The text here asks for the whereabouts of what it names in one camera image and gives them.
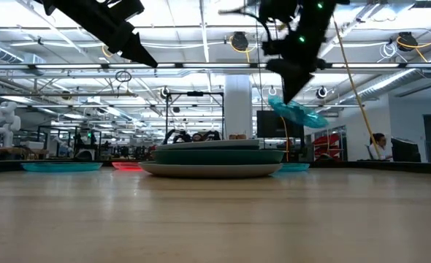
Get teal translucent small plate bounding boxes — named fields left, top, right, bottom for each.
left=278, top=162, right=310, bottom=173
left=20, top=161, right=104, bottom=173
left=267, top=95, right=329, bottom=129

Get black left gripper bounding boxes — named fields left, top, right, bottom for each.
left=42, top=0, right=159, bottom=69

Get red translucent small plate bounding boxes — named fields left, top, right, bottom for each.
left=112, top=161, right=144, bottom=172

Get yellow hanging cable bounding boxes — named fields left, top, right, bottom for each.
left=332, top=14, right=384, bottom=160

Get white building column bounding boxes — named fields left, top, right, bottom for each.
left=224, top=75, right=253, bottom=140

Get black background robot arms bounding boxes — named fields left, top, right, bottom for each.
left=163, top=129, right=222, bottom=144

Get large grey plastic plate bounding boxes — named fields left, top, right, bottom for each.
left=138, top=161, right=284, bottom=180

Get person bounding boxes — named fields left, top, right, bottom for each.
left=365, top=132, right=394, bottom=161

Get black metal gantry frame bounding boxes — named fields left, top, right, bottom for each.
left=165, top=91, right=226, bottom=142

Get large dark green plastic plate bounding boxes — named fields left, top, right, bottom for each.
left=151, top=149, right=286, bottom=166

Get orange hanging cable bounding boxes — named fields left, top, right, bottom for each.
left=280, top=116, right=291, bottom=162

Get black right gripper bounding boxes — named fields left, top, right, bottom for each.
left=259, top=0, right=337, bottom=105

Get black computer monitor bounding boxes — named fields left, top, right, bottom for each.
left=390, top=137, right=422, bottom=164

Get black display panel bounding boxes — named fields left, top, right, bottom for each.
left=256, top=110, right=306, bottom=139

